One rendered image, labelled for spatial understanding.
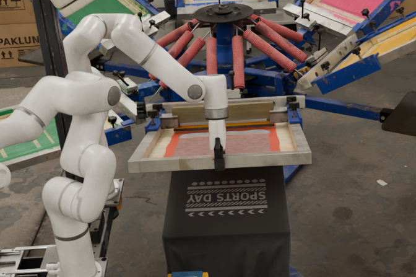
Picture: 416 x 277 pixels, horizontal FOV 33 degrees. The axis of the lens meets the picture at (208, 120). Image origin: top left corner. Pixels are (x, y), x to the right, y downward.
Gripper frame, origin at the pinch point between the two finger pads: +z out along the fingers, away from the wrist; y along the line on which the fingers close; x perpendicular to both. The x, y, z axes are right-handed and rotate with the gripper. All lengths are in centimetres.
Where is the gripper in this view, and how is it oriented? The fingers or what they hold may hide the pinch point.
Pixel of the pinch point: (220, 163)
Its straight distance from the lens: 224.3
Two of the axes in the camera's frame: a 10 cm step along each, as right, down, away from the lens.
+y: -0.5, 2.0, -9.8
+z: 0.7, 9.8, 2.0
